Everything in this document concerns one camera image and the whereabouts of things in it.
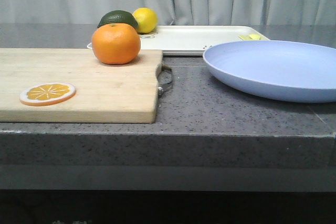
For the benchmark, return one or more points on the green lime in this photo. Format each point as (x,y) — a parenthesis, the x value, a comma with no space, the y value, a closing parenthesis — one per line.
(118,16)

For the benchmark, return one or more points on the orange fruit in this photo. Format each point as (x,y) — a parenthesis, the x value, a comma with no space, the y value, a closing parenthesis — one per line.
(115,43)

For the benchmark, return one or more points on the metal cutting board handle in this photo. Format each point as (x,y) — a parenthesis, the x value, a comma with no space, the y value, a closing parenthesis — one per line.
(167,82)

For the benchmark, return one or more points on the light blue plate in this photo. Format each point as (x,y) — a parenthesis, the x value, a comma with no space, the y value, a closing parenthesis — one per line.
(279,70)

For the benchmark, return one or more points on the orange slice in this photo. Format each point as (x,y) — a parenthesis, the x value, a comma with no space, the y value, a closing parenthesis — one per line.
(47,94)

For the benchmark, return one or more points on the cream white tray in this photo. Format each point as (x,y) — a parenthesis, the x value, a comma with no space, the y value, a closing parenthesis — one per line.
(193,40)

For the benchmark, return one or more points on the wooden cutting board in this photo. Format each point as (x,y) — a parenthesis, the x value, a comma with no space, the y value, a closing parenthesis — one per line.
(104,93)

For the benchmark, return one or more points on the yellow lemon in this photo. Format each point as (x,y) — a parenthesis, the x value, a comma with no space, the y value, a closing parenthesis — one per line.
(146,18)

